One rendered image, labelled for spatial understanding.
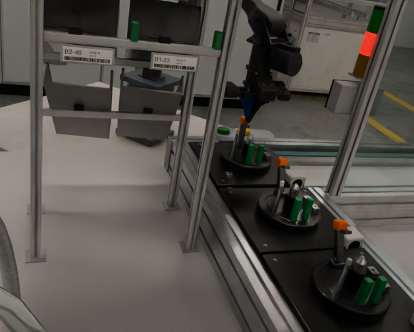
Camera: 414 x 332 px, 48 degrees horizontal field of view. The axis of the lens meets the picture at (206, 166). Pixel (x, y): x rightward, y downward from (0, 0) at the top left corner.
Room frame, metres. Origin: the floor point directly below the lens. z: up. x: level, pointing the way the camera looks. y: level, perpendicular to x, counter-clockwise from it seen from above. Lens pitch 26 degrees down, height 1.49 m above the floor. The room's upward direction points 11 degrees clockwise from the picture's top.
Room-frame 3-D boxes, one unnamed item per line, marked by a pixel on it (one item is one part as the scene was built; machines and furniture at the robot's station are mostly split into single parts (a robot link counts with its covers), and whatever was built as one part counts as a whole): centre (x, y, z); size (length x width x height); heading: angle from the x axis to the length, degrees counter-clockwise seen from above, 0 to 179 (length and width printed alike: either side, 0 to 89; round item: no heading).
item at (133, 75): (1.43, 0.23, 0.96); 0.15 x 0.15 x 0.20; 67
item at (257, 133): (1.35, -0.09, 0.93); 0.21 x 0.07 x 0.06; 113
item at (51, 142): (1.38, 0.25, 0.84); 0.90 x 0.70 x 0.03; 67
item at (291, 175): (1.07, -0.23, 0.97); 0.05 x 0.05 x 0.04; 23
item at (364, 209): (1.21, -0.38, 0.91); 0.84 x 0.28 x 0.10; 113
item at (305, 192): (0.88, -0.20, 1.01); 0.24 x 0.24 x 0.13; 23
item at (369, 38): (1.08, -0.32, 1.33); 0.05 x 0.05 x 0.05
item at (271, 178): (1.12, -0.10, 0.96); 0.24 x 0.24 x 0.02; 23
